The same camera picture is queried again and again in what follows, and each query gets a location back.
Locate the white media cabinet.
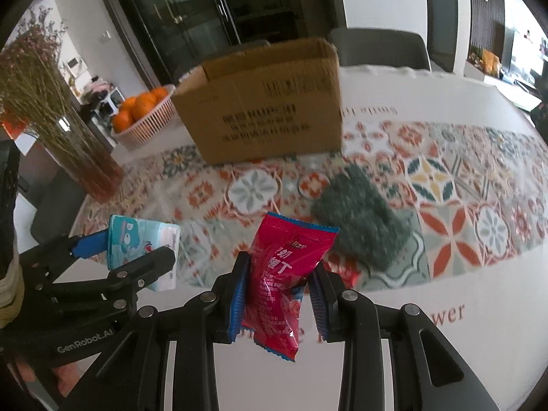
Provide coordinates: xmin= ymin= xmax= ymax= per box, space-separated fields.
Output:
xmin=464 ymin=58 xmax=542 ymax=112

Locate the green knitted cloth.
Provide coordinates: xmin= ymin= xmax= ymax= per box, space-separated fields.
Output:
xmin=310 ymin=165 xmax=414 ymax=270

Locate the glass vase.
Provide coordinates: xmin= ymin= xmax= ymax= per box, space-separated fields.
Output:
xmin=38 ymin=107 xmax=125 ymax=202

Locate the dark grey chair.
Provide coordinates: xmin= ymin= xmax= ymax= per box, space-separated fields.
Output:
xmin=32 ymin=167 xmax=84 ymax=245
xmin=327 ymin=27 xmax=431 ymax=71

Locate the light blue snack packet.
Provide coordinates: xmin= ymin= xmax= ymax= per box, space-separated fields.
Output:
xmin=106 ymin=215 xmax=181 ymax=292

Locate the person's clothing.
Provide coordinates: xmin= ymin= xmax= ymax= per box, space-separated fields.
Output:
xmin=0 ymin=139 xmax=24 ymax=330

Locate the orange bag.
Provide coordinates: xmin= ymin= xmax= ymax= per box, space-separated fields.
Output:
xmin=482 ymin=49 xmax=501 ymax=78

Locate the dried flower bouquet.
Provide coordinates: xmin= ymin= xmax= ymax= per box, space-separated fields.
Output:
xmin=0 ymin=6 xmax=108 ymax=180

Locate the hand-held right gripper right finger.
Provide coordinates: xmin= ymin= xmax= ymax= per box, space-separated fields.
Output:
xmin=307 ymin=261 xmax=501 ymax=411

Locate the brown cardboard box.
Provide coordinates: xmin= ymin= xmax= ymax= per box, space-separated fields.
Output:
xmin=171 ymin=38 xmax=343 ymax=165

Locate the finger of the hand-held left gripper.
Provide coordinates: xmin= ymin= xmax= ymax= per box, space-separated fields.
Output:
xmin=34 ymin=246 xmax=177 ymax=311
xmin=17 ymin=228 xmax=113 ymax=285

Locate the dark slatted wall panel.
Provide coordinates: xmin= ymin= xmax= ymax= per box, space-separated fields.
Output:
xmin=466 ymin=0 xmax=506 ymax=58

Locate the white basket of oranges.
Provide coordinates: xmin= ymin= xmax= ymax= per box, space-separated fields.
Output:
xmin=110 ymin=85 xmax=178 ymax=148

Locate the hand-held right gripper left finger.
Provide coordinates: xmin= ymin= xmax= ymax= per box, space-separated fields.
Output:
xmin=77 ymin=252 xmax=252 ymax=411

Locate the red snack packet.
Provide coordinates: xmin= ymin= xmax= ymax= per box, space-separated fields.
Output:
xmin=242 ymin=212 xmax=341 ymax=362

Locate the dark glass sliding door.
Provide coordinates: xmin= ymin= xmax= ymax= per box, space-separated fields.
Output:
xmin=105 ymin=0 xmax=347 ymax=82

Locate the dark interior door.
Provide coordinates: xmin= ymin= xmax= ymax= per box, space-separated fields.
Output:
xmin=428 ymin=0 xmax=459 ymax=73

